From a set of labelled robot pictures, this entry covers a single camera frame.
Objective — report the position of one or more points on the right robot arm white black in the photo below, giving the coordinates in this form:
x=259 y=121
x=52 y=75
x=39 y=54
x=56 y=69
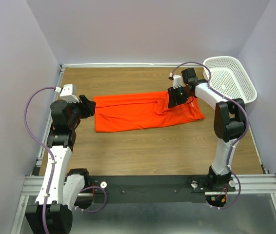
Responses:
x=230 y=121

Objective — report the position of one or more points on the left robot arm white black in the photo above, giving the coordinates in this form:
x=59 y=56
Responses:
x=52 y=210

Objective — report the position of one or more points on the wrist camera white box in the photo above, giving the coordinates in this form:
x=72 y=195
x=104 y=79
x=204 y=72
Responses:
x=177 y=80
x=68 y=93

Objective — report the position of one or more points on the orange t shirt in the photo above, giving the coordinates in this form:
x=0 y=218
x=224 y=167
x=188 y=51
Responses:
x=117 y=113

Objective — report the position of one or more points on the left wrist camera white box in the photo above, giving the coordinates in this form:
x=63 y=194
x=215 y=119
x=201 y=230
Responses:
x=68 y=93

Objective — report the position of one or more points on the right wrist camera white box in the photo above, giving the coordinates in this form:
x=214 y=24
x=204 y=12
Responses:
x=177 y=80

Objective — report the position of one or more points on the white perforated plastic basket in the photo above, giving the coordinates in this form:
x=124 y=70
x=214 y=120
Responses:
x=227 y=75

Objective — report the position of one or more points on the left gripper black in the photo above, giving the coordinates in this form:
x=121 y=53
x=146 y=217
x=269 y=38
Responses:
x=88 y=107

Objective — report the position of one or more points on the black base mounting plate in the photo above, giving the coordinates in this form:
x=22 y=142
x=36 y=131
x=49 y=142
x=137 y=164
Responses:
x=117 y=189

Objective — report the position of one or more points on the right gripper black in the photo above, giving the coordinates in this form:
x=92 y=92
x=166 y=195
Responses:
x=173 y=101

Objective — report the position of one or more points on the aluminium frame rail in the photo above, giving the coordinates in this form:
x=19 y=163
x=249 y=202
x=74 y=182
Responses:
x=250 y=184

